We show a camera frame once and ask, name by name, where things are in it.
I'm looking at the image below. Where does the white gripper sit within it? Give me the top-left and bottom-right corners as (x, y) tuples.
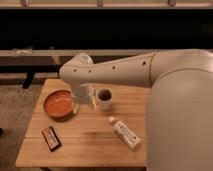
(71, 84), (97, 114)

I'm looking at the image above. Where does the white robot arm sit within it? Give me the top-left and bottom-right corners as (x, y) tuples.
(60, 49), (213, 171)

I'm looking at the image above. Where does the white cup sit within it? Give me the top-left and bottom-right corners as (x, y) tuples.
(96, 88), (113, 110)

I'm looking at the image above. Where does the orange bowl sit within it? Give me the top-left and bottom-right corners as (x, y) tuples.
(43, 90), (73, 118)

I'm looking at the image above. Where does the wooden table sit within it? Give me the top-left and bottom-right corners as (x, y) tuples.
(16, 79), (149, 167)

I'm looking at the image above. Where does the white bottle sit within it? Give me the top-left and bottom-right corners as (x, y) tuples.
(109, 117), (140, 150)

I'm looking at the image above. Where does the white rail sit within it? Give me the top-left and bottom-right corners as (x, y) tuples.
(0, 49), (149, 66)

